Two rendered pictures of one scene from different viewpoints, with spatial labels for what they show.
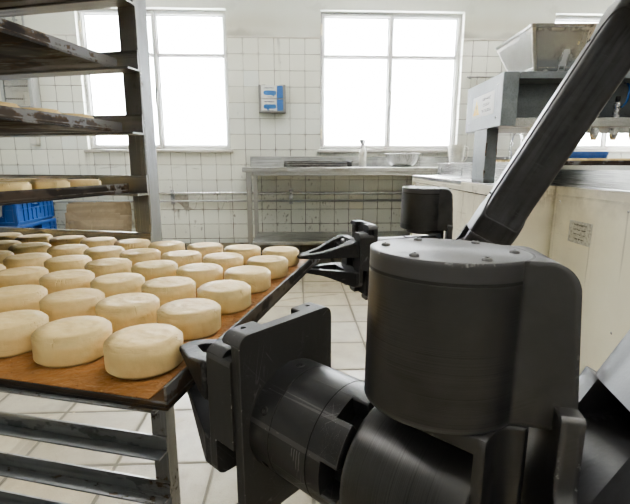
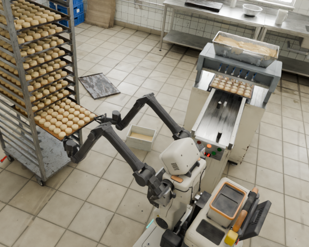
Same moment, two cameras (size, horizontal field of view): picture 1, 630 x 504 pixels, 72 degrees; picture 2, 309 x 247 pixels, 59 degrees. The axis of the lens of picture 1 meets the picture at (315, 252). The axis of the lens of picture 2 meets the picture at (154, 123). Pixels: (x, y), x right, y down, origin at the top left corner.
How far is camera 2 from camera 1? 188 cm
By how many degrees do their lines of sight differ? 31
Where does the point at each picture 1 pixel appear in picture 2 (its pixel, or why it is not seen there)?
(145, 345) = (61, 135)
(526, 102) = (211, 61)
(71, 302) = (58, 124)
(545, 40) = (217, 46)
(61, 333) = (55, 131)
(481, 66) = not seen: outside the picture
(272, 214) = (181, 21)
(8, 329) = (51, 128)
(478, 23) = not seen: outside the picture
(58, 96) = not seen: outside the picture
